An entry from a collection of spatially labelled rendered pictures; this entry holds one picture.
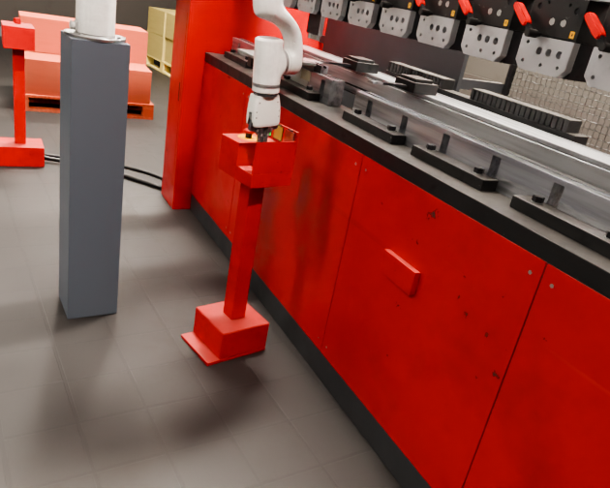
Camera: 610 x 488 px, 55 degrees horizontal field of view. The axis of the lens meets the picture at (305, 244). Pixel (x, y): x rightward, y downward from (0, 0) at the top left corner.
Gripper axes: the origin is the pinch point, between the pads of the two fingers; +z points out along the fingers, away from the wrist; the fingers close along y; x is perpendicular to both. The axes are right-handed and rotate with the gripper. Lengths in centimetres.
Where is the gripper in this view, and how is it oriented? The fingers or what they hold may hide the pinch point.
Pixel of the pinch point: (261, 141)
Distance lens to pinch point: 188.8
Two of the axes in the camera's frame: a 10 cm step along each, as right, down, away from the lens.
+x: 6.0, 4.1, -6.8
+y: -7.9, 2.0, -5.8
